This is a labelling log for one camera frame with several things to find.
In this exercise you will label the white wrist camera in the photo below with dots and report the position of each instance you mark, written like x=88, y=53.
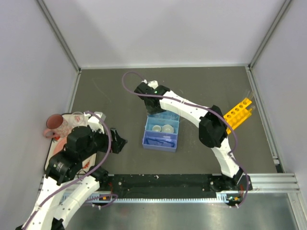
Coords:
x=153, y=84
x=93, y=122

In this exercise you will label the pink patterned mug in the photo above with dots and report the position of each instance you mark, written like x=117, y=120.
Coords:
x=57, y=127

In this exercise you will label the three-compartment blue organizer box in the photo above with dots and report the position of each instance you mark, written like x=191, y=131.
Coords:
x=159, y=119

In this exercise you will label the pink ceramic plate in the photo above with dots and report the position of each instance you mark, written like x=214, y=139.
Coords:
x=60, y=145

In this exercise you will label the small white plastic cup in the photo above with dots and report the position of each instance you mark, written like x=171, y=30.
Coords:
x=157, y=128

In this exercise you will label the blue safety glasses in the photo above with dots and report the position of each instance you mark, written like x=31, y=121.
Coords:
x=159, y=142

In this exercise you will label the small clear glass beaker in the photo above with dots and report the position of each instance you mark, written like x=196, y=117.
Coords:
x=174, y=117

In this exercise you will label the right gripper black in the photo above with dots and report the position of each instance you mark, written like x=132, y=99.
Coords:
x=151, y=111

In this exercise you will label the yellow test tube rack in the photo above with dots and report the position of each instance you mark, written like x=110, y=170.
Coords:
x=238, y=114

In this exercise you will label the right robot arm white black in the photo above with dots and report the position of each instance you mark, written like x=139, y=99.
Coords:
x=209, y=121

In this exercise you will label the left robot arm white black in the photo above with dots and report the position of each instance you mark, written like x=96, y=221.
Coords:
x=50, y=212

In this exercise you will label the white strawberry tray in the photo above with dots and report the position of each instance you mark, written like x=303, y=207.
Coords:
x=87, y=163

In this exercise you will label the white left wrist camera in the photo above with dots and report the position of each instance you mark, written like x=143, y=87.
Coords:
x=93, y=122

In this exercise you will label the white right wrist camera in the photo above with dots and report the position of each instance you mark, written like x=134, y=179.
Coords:
x=153, y=84

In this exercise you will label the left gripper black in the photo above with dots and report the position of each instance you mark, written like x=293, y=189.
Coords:
x=118, y=142

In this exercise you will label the white round dish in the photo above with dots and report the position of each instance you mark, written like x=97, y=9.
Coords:
x=167, y=129

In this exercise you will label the clear drinking glass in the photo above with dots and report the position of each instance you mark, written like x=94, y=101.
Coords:
x=77, y=119

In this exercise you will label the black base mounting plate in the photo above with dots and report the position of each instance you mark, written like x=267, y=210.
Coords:
x=160, y=186

